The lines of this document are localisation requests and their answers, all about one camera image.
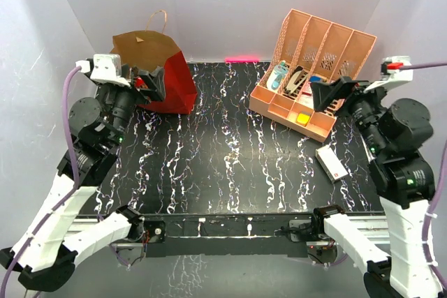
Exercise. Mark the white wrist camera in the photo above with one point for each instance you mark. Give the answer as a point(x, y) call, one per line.
point(393, 74)
point(104, 69)

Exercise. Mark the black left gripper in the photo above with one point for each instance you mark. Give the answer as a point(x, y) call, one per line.
point(156, 76)

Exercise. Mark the black white stapler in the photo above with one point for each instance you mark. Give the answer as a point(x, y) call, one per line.
point(298, 77)

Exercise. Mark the white cardboard box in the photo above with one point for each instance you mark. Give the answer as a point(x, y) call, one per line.
point(330, 163)

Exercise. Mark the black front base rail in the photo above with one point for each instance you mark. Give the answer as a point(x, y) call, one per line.
point(292, 235)

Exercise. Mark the red brown paper bag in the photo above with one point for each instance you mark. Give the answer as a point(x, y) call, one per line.
point(147, 49)

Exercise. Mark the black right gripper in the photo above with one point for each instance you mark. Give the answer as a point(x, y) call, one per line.
point(323, 93)

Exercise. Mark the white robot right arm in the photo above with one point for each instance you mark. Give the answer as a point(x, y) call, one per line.
point(404, 182)

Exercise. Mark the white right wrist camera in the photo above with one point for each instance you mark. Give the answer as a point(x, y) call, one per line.
point(393, 74)

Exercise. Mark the pink desk organizer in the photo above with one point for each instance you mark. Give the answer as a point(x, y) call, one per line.
point(323, 48)

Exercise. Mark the blue white stapler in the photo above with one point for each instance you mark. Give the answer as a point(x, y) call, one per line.
point(277, 75)

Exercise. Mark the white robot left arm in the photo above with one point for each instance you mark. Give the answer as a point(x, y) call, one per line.
point(47, 255)

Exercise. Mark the blue eraser block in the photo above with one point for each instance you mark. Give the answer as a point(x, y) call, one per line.
point(315, 78)

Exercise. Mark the yellow sponge block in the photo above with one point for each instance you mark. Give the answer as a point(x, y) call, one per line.
point(303, 118)

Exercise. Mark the pink tape strip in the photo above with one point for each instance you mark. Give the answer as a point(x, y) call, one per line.
point(242, 59)

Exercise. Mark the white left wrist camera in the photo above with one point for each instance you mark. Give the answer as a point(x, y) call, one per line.
point(104, 69)

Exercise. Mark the red white small box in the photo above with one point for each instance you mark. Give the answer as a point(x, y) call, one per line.
point(306, 89)

